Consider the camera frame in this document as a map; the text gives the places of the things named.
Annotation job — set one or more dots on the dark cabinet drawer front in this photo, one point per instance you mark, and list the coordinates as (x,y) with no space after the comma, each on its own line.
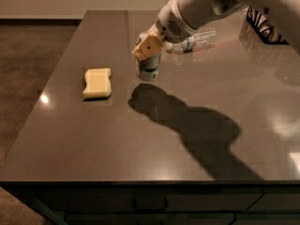
(183,199)

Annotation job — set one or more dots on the yellow sponge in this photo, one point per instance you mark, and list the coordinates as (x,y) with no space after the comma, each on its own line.
(97,83)

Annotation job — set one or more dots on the green white 7up can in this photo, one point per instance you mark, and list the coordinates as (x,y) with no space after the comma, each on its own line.
(147,70)

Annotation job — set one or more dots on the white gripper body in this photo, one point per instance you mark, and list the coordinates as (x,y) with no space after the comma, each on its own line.
(170,25)

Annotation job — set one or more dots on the black drawer handle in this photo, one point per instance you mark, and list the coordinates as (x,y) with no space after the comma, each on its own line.
(150,204)

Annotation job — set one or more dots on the black wire napkin holder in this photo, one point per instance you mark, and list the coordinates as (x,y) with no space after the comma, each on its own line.
(264,29)

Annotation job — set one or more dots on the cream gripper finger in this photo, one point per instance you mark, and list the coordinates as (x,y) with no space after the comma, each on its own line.
(142,52)
(141,36)

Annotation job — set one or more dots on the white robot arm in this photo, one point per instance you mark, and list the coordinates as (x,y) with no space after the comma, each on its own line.
(283,14)

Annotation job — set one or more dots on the clear plastic water bottle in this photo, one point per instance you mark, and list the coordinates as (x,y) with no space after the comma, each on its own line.
(204,39)

